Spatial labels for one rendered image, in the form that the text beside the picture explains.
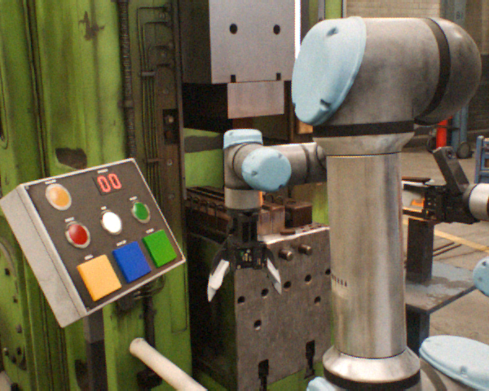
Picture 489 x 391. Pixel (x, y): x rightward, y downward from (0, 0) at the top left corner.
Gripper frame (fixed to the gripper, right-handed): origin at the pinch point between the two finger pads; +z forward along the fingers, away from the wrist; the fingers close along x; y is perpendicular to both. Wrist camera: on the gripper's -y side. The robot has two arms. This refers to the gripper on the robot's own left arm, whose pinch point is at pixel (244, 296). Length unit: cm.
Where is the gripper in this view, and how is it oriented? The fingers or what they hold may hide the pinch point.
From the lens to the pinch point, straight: 123.3
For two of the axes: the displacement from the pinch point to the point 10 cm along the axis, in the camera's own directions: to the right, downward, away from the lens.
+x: 9.8, -0.6, 1.7
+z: 0.2, 9.8, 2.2
